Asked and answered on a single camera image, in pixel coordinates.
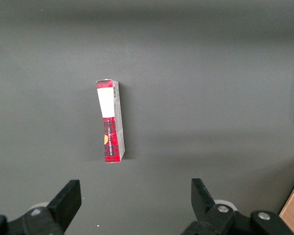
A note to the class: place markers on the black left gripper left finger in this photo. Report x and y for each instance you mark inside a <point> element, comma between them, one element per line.
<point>61,205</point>

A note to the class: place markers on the red tartan cardboard box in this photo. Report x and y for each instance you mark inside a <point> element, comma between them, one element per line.
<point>111,122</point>

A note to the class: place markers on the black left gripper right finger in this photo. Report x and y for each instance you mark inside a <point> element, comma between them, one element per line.
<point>205,208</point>

